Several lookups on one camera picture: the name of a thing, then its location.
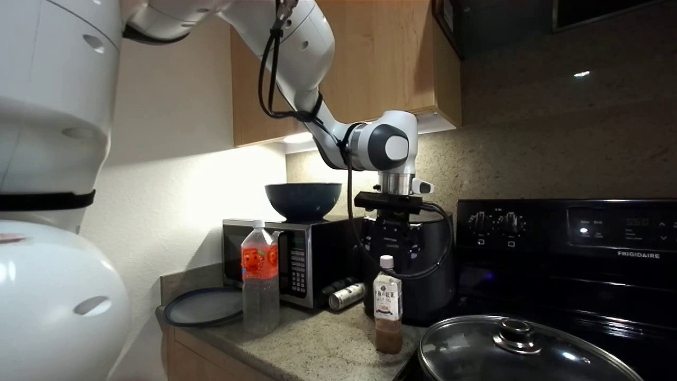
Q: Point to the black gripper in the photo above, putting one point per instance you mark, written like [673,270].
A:
[394,225]

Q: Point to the small brown sauce bottle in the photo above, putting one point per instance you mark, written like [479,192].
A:
[388,298]

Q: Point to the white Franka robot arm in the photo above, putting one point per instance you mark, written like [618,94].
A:
[56,140]

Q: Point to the silver black microwave oven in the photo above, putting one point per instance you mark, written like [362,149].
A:
[310,261]

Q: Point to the large bottle red label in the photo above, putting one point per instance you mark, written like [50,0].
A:
[261,282]

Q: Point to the black air fryer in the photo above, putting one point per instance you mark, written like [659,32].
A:
[429,277]

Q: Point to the silver can lying down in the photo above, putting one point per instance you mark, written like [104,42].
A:
[348,298]

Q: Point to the dark blue bowl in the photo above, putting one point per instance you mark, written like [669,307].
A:
[302,201]

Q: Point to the glass pan lid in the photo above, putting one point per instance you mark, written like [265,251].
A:
[494,357]

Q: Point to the black electric stove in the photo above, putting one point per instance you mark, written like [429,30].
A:
[563,267]

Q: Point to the grey round plate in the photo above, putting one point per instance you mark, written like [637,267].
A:
[203,307]

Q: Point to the black over range hood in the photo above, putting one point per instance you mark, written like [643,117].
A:
[494,23]

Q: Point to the wooden base cabinet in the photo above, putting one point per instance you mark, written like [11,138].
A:
[191,360]

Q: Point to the wooden wall cabinet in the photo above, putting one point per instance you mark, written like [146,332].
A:
[394,57]

